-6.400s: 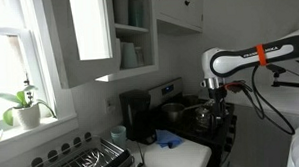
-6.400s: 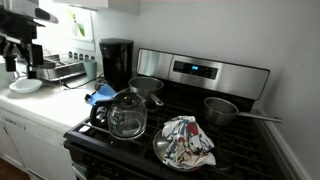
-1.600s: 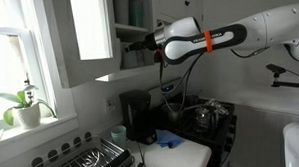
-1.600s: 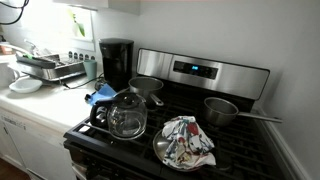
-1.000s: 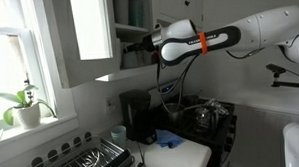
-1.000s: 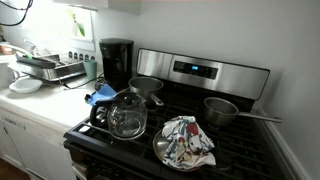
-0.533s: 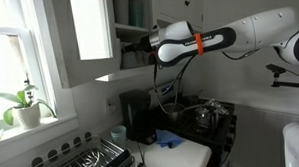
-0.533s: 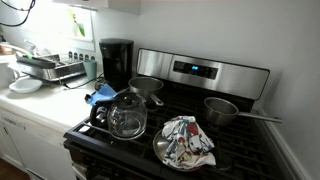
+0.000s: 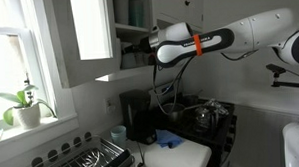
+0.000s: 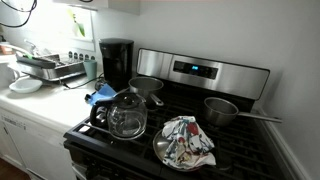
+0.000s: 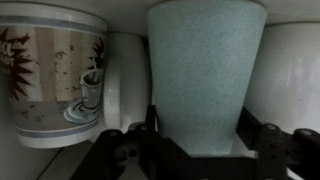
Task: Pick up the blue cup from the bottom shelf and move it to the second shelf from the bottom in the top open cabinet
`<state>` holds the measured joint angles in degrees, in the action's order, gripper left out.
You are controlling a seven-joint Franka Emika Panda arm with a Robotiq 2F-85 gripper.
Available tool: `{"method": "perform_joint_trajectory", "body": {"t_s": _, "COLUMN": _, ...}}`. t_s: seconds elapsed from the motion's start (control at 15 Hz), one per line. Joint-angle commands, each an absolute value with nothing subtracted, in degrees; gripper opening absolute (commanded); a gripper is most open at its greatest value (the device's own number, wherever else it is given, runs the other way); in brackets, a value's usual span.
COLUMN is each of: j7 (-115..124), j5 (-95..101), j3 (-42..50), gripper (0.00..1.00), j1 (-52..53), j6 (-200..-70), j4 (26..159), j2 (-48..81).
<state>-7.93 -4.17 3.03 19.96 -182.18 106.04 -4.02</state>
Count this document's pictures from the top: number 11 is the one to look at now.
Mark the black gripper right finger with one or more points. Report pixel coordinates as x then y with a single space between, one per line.
266 143

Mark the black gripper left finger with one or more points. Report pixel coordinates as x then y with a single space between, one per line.
151 133

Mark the pale blue speckled cup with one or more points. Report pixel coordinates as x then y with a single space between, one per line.
203 76

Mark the plain white mug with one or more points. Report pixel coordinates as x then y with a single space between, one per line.
290 80

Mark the printed coffee mug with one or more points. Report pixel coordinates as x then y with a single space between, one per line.
50 73

